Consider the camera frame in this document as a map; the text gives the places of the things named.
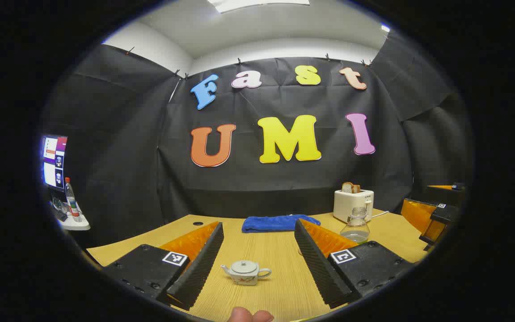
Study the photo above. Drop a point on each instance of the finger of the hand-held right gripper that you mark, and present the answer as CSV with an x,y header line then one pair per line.
x,y
416,212
445,214

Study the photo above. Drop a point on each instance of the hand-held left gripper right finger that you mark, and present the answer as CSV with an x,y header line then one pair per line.
x,y
318,268

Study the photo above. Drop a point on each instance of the light bread slice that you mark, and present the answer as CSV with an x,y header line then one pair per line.
x,y
347,187

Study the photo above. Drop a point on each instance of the white side table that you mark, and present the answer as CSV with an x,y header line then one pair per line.
x,y
76,225

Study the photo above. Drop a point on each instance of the blue towel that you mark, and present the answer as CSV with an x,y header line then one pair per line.
x,y
275,222

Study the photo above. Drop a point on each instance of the brown-crust bread slice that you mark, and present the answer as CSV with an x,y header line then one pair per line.
x,y
357,188

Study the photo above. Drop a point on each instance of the ceiling light panel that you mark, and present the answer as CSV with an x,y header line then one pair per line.
x,y
257,3

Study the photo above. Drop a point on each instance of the red-cap plastic bottle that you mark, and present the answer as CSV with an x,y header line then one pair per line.
x,y
72,201

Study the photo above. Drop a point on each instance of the white ceramic teacup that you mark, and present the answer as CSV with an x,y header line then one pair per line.
x,y
245,279

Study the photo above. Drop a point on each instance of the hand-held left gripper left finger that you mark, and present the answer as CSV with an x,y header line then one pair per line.
x,y
204,264

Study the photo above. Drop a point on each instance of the black backdrop cloth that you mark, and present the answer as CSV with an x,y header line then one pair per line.
x,y
128,156

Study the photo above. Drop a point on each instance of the clear green-label water bottle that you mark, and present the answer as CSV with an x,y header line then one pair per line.
x,y
356,229

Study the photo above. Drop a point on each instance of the white teacup lid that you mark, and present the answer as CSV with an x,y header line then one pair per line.
x,y
244,267

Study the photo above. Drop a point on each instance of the white toaster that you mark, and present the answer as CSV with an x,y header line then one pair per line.
x,y
351,205

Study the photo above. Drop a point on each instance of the computer monitor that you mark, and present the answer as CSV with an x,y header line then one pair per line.
x,y
54,161

